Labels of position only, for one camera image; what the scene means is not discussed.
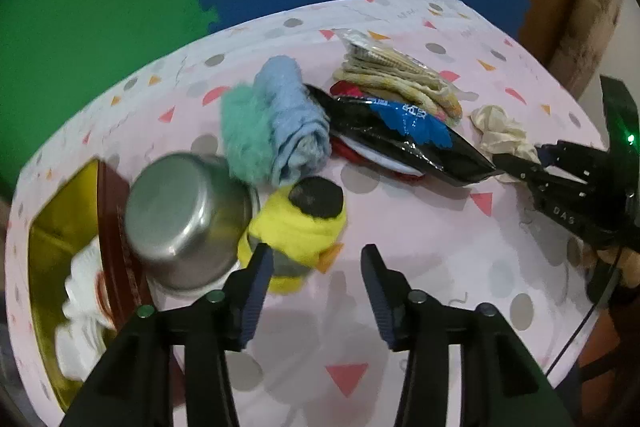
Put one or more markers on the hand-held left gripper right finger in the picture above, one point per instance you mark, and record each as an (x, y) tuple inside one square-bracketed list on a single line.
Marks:
[(380, 302)]

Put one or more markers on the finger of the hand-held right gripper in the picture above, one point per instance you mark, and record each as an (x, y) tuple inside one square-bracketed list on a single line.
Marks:
[(570, 157), (517, 172)]

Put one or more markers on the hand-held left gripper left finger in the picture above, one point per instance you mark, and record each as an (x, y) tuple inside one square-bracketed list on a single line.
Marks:
[(255, 292)]

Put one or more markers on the cream scrunchie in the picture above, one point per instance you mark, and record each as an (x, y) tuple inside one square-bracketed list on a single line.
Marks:
[(500, 132)]

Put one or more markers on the teal fluffy cloth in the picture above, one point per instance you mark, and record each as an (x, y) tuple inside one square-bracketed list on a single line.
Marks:
[(247, 127)]

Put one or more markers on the light blue fuzzy sock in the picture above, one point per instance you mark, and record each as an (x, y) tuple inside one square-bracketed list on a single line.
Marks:
[(295, 117)]

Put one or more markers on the gold tin box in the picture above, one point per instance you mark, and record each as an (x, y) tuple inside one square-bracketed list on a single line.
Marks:
[(50, 257)]

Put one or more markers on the person's right hand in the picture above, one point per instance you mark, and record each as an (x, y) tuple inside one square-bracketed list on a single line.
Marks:
[(627, 269)]

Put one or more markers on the yellow and black sock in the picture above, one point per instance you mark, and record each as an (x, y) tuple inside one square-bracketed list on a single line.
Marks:
[(295, 227)]

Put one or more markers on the steel bowl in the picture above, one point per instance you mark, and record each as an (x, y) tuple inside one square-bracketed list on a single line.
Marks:
[(185, 212)]

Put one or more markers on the black and blue plastic packet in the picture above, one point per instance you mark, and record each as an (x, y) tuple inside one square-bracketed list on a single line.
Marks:
[(400, 142)]

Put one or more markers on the brown cardboard box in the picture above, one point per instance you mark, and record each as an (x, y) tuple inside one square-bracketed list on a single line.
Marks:
[(575, 7)]

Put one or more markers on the beige knitted cloth bundle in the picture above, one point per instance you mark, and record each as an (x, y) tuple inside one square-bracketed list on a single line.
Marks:
[(395, 77)]

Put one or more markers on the green foam mat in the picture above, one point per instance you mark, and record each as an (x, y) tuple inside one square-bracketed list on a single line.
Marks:
[(100, 7)]

